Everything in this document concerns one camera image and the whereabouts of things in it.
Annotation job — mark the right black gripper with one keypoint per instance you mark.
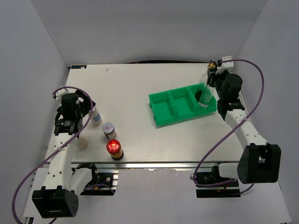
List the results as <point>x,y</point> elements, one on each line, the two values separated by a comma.
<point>212,76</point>

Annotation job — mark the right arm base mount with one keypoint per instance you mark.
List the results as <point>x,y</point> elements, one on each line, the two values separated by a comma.
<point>208,175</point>

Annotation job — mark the red label spice jar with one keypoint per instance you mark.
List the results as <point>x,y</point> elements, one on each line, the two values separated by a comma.
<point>109,130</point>

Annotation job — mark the oil bottle with dark contents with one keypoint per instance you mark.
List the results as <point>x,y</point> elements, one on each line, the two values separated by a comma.
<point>199,94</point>

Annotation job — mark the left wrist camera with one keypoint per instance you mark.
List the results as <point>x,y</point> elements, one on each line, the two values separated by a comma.
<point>59,93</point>

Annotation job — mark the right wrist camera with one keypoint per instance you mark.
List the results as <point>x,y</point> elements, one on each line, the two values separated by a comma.
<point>224,64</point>

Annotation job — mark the red cap sauce bottle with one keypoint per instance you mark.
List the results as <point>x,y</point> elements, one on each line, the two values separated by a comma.
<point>115,150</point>

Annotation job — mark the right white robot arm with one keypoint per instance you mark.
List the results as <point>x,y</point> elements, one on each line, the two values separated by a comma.
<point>260,160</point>

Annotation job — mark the clear oil bottle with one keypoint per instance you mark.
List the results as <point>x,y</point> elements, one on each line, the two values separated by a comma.
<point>208,87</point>

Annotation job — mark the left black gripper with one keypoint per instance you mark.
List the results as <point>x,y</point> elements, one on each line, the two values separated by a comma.
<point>86,104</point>

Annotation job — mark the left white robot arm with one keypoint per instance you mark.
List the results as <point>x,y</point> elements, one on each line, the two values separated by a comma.
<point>58,196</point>

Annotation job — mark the left blue table sticker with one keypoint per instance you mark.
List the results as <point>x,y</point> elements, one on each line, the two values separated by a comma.
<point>78,67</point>

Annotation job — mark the blue label shaker jar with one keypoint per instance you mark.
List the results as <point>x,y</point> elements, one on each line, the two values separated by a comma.
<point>96,117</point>

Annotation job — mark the green three-compartment bin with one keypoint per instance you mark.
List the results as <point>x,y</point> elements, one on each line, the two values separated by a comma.
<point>180,104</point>

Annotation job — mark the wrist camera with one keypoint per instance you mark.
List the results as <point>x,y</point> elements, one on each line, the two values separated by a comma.
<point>224,64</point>
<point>59,93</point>

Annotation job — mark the white powder shaker jar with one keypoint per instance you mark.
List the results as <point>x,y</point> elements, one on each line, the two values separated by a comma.
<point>82,143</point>

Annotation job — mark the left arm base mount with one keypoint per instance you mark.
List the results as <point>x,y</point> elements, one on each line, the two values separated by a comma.
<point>101,183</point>

